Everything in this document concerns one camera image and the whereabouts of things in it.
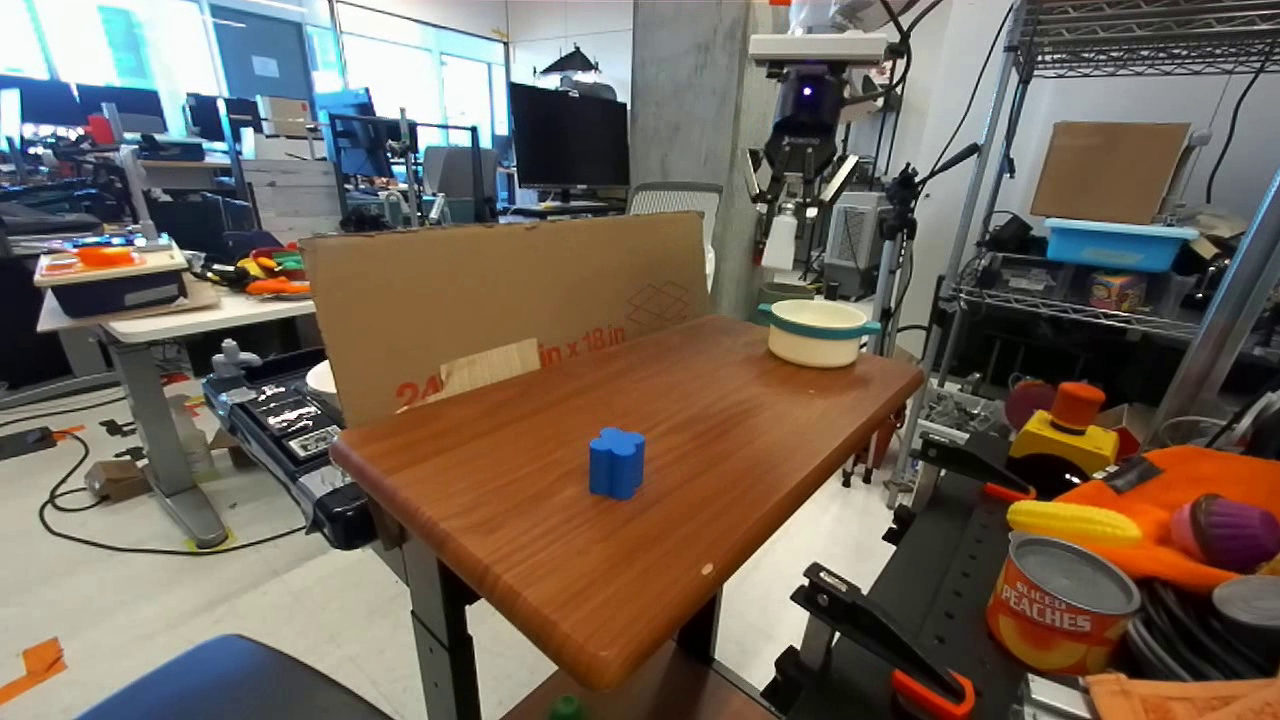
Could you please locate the cream pot with green rim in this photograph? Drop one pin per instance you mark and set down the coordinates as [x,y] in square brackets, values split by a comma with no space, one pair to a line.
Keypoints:
[818,334]

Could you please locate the black computer monitor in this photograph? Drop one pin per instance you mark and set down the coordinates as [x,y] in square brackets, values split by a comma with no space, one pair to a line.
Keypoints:
[570,146]

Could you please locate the cardboard sheet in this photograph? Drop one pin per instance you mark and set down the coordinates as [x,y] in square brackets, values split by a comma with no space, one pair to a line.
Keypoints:
[409,317]

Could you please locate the orange black clamp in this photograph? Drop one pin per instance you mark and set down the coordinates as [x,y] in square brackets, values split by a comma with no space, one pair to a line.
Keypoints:
[839,608]
[978,457]

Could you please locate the yellow emergency stop box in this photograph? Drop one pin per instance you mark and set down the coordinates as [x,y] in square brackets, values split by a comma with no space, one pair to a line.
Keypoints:
[1070,429]

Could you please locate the yellow toy corn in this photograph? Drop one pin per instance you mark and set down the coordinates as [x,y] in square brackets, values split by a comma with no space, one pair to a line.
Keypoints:
[1072,523]

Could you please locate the peaches tin can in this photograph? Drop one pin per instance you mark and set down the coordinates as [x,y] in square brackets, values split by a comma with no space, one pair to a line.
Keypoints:
[1059,607]

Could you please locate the grey side desk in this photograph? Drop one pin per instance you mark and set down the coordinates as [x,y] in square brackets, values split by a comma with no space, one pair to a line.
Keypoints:
[137,347]

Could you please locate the blue plastic bin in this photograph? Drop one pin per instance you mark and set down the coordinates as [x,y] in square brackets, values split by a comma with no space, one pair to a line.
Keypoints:
[1115,245]

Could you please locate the blue chair seat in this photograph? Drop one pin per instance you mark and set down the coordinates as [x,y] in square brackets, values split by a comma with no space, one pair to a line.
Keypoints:
[232,678]

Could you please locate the orange cloth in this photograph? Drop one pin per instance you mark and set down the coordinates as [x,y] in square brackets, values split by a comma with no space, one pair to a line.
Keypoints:
[1179,478]

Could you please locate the orange towel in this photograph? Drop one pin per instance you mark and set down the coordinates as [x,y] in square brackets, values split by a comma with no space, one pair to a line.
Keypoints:
[1122,696]

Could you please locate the purple toy cupcake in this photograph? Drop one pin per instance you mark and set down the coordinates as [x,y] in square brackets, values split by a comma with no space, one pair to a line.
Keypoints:
[1225,533]

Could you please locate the metal wire shelf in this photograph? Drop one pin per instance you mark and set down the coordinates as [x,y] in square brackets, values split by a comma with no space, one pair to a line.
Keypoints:
[1139,39]

